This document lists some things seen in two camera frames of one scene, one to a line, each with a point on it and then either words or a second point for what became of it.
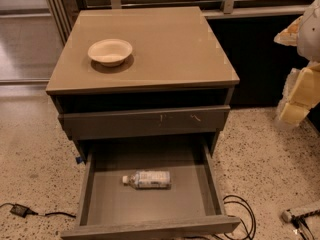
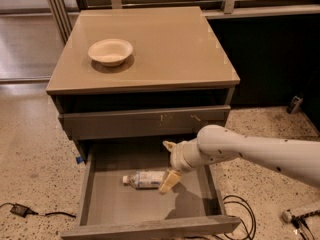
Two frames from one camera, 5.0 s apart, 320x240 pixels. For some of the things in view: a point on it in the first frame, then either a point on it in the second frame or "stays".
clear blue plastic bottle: (149, 180) stays
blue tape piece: (79, 160) stays
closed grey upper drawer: (144, 122) stays
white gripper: (310, 37) → (177, 157)
